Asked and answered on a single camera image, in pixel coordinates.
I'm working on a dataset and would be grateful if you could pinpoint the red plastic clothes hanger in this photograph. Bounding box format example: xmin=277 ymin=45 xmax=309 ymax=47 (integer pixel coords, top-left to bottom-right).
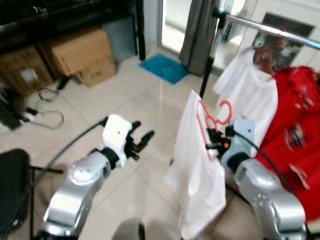
xmin=197 ymin=99 xmax=235 ymax=161
xmin=251 ymin=27 xmax=288 ymax=76

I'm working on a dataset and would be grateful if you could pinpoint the thin white garment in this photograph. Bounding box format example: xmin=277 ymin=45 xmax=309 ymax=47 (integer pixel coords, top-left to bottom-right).
xmin=165 ymin=90 xmax=228 ymax=240

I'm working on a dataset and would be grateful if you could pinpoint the white T-shirt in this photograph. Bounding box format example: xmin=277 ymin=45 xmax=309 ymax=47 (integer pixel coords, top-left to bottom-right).
xmin=212 ymin=47 xmax=279 ymax=146

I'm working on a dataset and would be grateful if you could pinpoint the small light cardboard box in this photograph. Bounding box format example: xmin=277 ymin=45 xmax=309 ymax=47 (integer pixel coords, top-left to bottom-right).
xmin=77 ymin=58 xmax=118 ymax=87

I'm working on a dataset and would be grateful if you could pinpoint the teal floor mat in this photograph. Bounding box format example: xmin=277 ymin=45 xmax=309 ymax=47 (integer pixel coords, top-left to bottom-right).
xmin=139 ymin=53 xmax=190 ymax=85

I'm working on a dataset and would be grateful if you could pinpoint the red polo shirt plaid patch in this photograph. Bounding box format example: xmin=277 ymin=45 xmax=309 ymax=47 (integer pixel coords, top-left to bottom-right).
xmin=255 ymin=65 xmax=320 ymax=223

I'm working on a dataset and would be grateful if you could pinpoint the grey robot knee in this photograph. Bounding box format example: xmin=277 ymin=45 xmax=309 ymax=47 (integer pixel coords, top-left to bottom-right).
xmin=111 ymin=219 xmax=147 ymax=240

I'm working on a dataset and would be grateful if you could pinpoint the large light cardboard box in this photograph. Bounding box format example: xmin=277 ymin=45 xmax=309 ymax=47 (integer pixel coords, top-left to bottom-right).
xmin=47 ymin=27 xmax=115 ymax=77

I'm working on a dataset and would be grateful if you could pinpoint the grey curtain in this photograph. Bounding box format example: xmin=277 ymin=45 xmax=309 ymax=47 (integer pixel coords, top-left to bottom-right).
xmin=179 ymin=0 xmax=221 ymax=76

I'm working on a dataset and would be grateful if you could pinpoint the white power strip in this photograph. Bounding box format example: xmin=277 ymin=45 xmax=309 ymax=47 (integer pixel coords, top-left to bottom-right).
xmin=21 ymin=111 xmax=41 ymax=124

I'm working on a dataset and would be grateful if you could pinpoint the metal clothes rack black stand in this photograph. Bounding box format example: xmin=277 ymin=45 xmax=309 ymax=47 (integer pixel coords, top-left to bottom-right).
xmin=199 ymin=9 xmax=320 ymax=100

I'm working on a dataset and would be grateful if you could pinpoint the black chair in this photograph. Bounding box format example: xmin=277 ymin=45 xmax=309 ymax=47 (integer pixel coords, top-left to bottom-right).
xmin=0 ymin=149 xmax=65 ymax=238

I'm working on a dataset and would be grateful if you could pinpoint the black floor device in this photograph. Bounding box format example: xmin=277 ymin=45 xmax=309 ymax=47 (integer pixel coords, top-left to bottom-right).
xmin=0 ymin=87 xmax=24 ymax=131

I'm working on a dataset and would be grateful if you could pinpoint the dark cardboard box with label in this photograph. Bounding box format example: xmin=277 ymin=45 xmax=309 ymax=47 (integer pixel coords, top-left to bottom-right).
xmin=0 ymin=45 xmax=53 ymax=96

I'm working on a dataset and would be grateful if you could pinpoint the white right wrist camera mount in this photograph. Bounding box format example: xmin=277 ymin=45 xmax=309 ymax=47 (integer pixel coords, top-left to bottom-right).
xmin=227 ymin=119 xmax=258 ymax=168

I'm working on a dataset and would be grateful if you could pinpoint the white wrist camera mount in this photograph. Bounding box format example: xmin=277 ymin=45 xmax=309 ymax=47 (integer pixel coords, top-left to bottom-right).
xmin=227 ymin=119 xmax=258 ymax=168
xmin=102 ymin=114 xmax=133 ymax=156

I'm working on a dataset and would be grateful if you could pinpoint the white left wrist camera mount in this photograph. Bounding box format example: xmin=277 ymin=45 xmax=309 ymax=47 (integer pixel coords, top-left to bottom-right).
xmin=102 ymin=114 xmax=133 ymax=156

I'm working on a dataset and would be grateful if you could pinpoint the grey looped floor cable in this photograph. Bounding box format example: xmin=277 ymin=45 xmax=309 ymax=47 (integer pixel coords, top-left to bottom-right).
xmin=30 ymin=109 xmax=66 ymax=131

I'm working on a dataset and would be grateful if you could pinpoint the black floor cable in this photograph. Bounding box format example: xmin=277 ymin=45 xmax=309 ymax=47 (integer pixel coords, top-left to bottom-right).
xmin=37 ymin=75 xmax=73 ymax=102

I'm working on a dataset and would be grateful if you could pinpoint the black furniture frame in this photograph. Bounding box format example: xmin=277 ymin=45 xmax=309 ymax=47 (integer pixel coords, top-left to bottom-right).
xmin=0 ymin=0 xmax=146 ymax=61

